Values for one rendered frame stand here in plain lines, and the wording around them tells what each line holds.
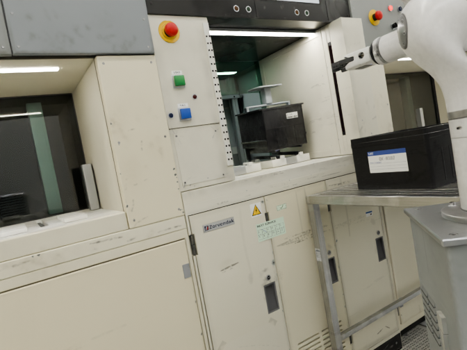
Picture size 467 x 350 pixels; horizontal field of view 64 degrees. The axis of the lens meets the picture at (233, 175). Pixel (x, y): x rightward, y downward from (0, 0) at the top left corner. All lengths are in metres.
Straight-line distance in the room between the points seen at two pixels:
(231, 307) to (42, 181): 0.79
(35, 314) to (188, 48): 0.84
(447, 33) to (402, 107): 1.95
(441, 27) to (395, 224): 1.15
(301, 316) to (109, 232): 0.75
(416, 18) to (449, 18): 0.05
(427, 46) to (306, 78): 1.02
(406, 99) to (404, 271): 1.29
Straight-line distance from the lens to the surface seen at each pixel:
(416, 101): 2.84
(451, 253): 0.71
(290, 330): 1.42
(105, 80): 1.10
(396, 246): 1.79
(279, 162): 1.57
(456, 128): 0.80
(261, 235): 1.27
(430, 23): 0.77
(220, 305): 1.23
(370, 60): 1.28
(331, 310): 1.46
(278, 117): 1.59
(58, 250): 1.05
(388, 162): 1.23
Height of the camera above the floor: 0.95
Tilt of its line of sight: 3 degrees down
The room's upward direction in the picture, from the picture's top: 10 degrees counter-clockwise
